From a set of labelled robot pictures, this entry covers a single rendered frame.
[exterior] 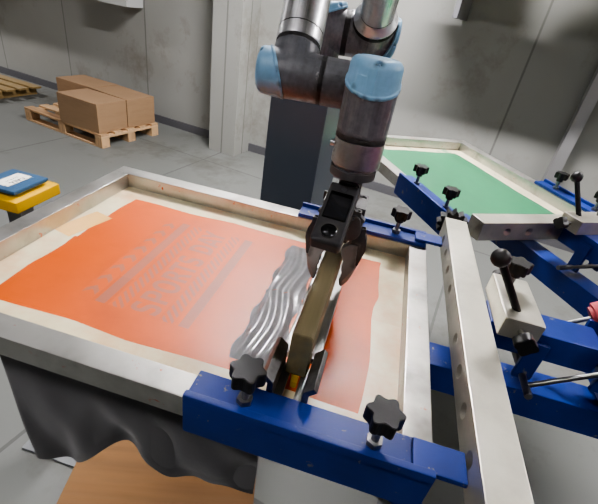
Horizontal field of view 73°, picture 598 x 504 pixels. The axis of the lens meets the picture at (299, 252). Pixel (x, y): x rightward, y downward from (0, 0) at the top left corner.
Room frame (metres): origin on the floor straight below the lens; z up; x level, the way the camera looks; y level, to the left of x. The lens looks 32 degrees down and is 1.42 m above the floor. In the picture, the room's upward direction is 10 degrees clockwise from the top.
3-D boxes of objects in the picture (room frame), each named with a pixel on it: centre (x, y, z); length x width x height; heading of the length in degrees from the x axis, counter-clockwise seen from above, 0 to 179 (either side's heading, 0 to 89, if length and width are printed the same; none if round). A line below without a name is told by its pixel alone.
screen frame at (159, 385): (0.62, 0.15, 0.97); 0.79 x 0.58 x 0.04; 81
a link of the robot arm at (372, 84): (0.61, -0.06, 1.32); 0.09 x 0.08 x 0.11; 178
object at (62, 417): (0.42, 0.23, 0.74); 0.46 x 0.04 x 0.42; 81
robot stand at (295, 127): (1.28, 0.04, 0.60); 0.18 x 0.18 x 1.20; 69
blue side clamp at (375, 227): (0.86, -0.13, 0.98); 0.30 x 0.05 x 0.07; 81
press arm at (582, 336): (0.53, -0.41, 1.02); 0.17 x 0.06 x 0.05; 81
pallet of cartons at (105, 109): (4.01, 2.30, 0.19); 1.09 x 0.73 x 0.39; 69
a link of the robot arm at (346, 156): (0.61, -0.06, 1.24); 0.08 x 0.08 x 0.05
